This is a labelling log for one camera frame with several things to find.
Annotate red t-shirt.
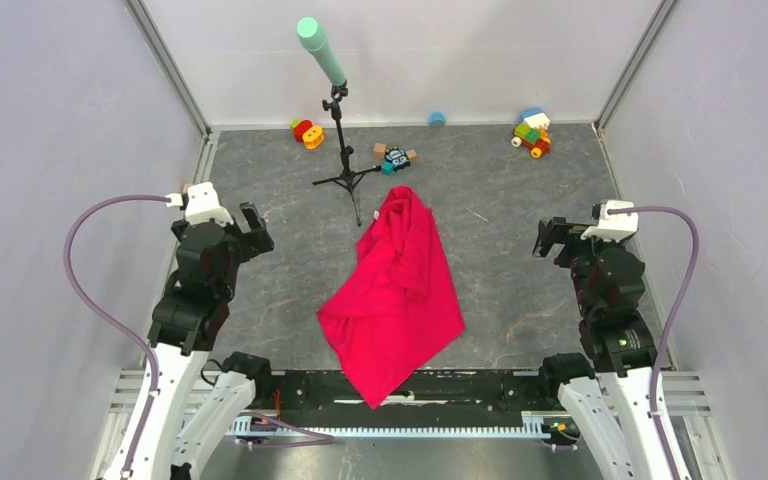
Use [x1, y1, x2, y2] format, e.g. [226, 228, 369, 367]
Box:
[317, 186, 466, 409]

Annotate green microphone on tripod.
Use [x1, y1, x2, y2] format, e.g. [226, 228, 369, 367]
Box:
[296, 16, 381, 227]

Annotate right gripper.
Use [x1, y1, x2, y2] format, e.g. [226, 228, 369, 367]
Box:
[532, 214, 627, 316]

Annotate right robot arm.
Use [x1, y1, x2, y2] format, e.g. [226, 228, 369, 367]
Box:
[533, 213, 690, 479]

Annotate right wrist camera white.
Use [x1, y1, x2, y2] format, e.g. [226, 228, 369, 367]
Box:
[580, 200, 639, 242]

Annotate blue robot toy blocks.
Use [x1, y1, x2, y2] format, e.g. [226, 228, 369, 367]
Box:
[373, 143, 418, 176]

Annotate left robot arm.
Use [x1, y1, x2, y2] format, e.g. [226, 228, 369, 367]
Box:
[103, 202, 274, 479]

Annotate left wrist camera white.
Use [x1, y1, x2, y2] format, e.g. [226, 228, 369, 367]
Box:
[165, 182, 235, 226]

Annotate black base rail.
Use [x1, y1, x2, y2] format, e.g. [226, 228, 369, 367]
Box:
[243, 364, 596, 429]

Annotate red yellow toy wheels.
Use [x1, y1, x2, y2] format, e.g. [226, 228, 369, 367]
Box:
[290, 119, 325, 150]

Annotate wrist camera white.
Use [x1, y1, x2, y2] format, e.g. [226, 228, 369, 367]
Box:
[580, 200, 639, 242]
[165, 182, 235, 226]

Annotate colourful toy block car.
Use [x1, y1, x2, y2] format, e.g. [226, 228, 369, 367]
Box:
[510, 108, 551, 159]

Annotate blue dome block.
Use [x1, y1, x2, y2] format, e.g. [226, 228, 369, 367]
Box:
[427, 111, 447, 128]

